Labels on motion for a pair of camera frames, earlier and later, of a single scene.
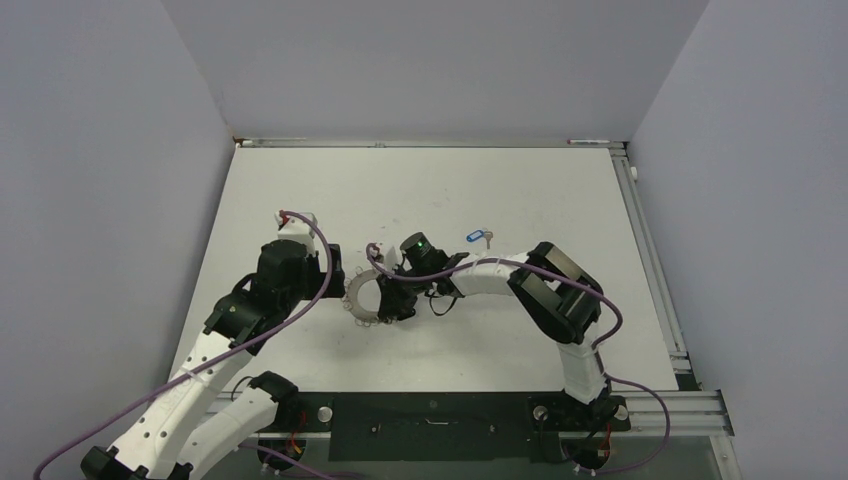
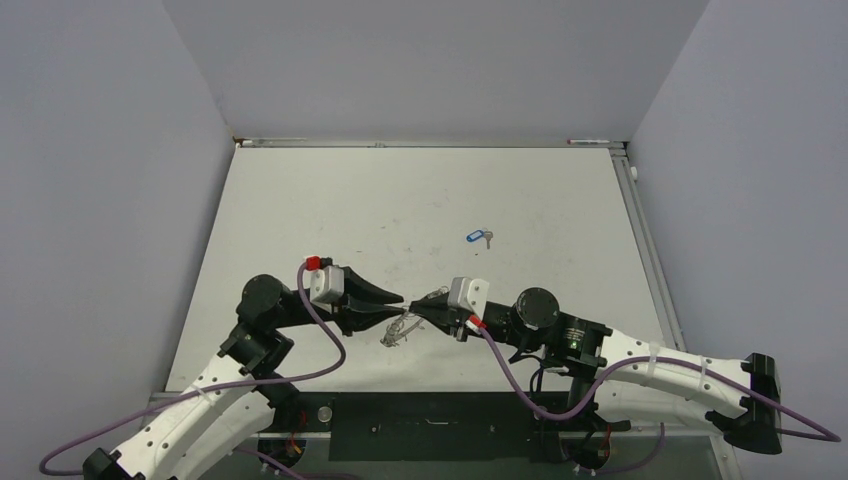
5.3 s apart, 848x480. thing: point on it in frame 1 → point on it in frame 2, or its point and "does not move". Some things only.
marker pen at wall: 579,141 does not move
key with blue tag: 476,235 does not move
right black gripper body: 404,293 → 496,324
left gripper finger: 336,286 → 357,286
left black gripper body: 311,285 → 335,311
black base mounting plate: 442,425 does not move
